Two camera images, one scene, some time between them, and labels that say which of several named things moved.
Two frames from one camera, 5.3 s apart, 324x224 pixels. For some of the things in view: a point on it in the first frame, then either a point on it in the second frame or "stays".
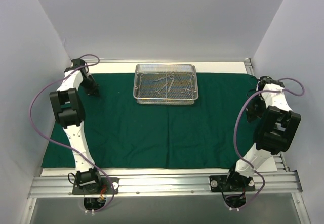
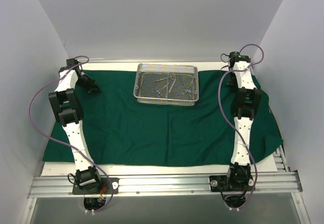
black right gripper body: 253,110 → 232,81
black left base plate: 106,187 stays
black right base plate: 231,183 stays
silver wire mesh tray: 165,84 stays
